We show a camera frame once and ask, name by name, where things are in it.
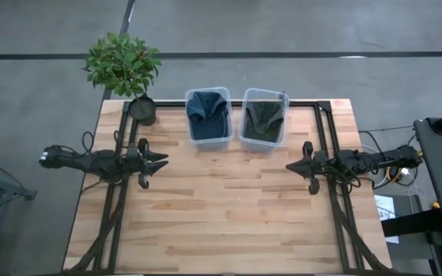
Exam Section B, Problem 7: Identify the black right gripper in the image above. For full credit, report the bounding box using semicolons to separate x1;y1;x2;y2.
285;140;328;196

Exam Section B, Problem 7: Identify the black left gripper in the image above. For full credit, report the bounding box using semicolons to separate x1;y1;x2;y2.
124;137;170;190

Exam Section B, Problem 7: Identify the clear plastic bin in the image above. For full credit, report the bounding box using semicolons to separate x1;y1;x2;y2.
238;87;290;153
184;86;234;151

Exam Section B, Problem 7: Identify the white paper sheet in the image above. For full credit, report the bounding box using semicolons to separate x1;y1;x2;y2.
373;194;401;245

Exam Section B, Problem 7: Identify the green potted plant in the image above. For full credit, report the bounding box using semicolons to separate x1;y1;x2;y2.
82;32;163;127

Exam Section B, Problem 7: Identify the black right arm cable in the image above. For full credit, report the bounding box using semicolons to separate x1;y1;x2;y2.
326;163;364;189

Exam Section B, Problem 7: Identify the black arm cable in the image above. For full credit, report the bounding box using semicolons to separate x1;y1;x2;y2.
326;163;364;189
81;130;122;155

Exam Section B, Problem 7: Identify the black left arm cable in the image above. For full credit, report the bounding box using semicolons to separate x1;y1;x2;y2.
81;130;122;155

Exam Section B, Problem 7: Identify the yellow cable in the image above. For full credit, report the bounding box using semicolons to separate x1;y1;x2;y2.
385;151;424;184

